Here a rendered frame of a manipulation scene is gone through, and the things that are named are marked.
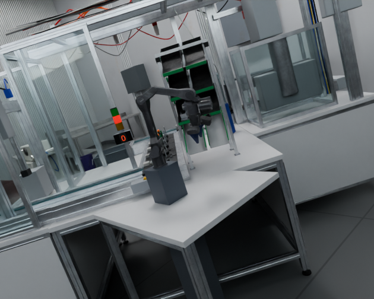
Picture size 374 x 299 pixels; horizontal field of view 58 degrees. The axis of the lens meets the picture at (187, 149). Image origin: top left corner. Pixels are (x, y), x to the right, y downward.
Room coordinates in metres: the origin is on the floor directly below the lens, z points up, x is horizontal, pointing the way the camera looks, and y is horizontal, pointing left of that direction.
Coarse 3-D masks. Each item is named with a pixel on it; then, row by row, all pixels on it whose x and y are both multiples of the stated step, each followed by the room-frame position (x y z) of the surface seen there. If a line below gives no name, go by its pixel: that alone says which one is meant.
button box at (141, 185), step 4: (140, 180) 1.99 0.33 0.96; (144, 180) 1.96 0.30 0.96; (132, 184) 1.97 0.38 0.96; (136, 184) 1.95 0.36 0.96; (140, 184) 1.95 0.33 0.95; (144, 184) 1.95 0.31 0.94; (132, 188) 1.95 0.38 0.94; (136, 188) 1.95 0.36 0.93; (140, 188) 1.95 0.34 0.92; (144, 188) 1.95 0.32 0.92; (148, 188) 1.95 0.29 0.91; (136, 192) 1.95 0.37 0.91
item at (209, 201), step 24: (192, 192) 1.78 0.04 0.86; (216, 192) 1.67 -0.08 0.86; (240, 192) 1.57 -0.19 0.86; (96, 216) 1.91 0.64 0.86; (120, 216) 1.77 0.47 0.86; (144, 216) 1.66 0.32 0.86; (168, 216) 1.56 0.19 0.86; (192, 216) 1.47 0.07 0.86; (216, 216) 1.39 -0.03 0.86; (168, 240) 1.34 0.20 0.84; (192, 240) 1.28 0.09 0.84
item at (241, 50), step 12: (312, 24) 2.78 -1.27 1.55; (276, 36) 2.78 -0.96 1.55; (324, 36) 2.78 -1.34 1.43; (240, 48) 2.78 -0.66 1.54; (324, 48) 2.78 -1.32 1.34; (252, 84) 2.78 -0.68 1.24; (252, 96) 2.78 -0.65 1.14; (336, 96) 2.78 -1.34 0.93; (324, 108) 2.78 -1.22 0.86; (252, 120) 3.07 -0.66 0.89; (276, 120) 2.78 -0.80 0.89
